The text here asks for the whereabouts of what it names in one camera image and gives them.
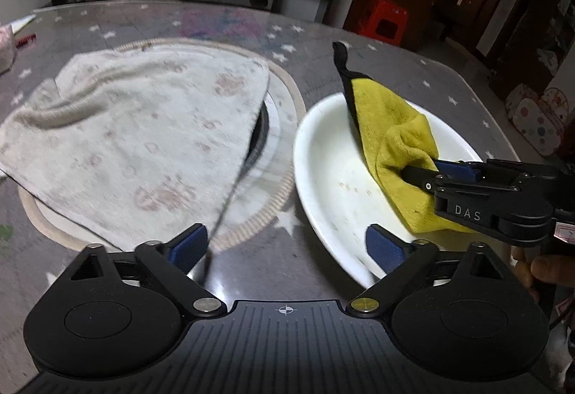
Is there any yellow microfibre cloth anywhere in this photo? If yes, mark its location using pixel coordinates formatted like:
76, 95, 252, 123
332, 41, 481, 235

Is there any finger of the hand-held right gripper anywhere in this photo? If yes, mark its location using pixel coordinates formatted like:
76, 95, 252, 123
433, 159, 524, 187
401, 165, 451, 192

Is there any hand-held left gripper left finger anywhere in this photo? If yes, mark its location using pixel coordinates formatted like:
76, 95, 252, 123
54, 223, 228, 317

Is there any white paper sheet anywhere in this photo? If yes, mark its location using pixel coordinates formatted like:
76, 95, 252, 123
9, 14, 37, 35

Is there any white bowl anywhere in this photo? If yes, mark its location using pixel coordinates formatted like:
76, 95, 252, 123
293, 92, 486, 289

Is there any round beige table inset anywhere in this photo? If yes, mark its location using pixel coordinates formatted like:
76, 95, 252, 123
18, 39, 307, 253

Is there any grey star-print table cloth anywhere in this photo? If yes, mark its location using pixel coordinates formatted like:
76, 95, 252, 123
0, 0, 522, 377

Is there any red plastic stool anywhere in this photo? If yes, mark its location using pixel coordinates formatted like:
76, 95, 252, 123
357, 0, 409, 46

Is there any person's right hand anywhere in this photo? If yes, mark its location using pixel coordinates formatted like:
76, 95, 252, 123
512, 246, 575, 302

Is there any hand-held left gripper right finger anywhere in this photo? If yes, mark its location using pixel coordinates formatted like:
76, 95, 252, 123
348, 223, 517, 319

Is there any pink tissue packet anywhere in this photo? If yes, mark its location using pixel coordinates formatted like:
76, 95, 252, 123
0, 26, 19, 75

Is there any white patterned towel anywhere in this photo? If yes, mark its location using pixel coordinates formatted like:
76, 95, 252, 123
0, 47, 270, 253

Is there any polka-dot play tent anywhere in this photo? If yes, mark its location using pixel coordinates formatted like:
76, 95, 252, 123
505, 84, 569, 157

